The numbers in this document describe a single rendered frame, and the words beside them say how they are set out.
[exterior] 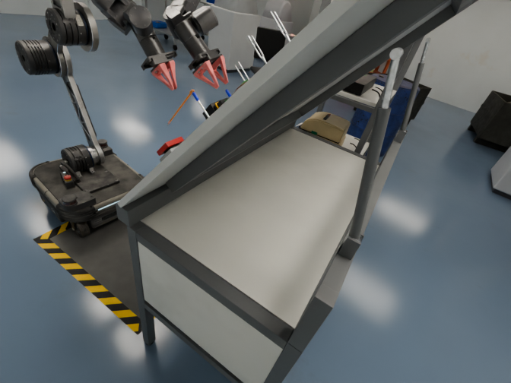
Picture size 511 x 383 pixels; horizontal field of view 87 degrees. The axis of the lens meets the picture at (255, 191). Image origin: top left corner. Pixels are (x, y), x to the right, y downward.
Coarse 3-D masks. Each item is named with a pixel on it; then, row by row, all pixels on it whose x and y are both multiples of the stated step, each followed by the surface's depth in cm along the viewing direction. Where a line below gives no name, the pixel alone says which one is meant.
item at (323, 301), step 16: (400, 144) 122; (384, 160) 105; (384, 176) 95; (368, 208) 77; (352, 240) 58; (336, 256) 60; (352, 256) 59; (336, 272) 57; (320, 288) 52; (336, 288) 54; (320, 304) 51; (304, 320) 56; (320, 320) 53; (304, 336) 58
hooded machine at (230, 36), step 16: (224, 0) 472; (240, 0) 461; (224, 16) 476; (240, 16) 473; (256, 16) 500; (224, 32) 489; (240, 32) 492; (256, 32) 521; (208, 48) 528; (224, 48) 502; (240, 48) 512; (240, 64) 533
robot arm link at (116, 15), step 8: (96, 0) 72; (104, 0) 73; (112, 0) 74; (120, 0) 75; (104, 8) 74; (112, 8) 76; (120, 8) 76; (112, 16) 75; (120, 16) 77; (120, 24) 77
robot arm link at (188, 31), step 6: (186, 18) 79; (192, 18) 79; (180, 24) 78; (186, 24) 79; (198, 24) 80; (174, 30) 80; (180, 30) 79; (186, 30) 79; (192, 30) 79; (198, 30) 82; (180, 36) 80; (186, 36) 79
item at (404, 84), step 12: (384, 84) 296; (408, 84) 311; (396, 96) 296; (408, 96) 296; (396, 108) 303; (360, 120) 329; (396, 120) 314; (348, 132) 352; (360, 132) 332; (396, 132) 333; (384, 144) 333
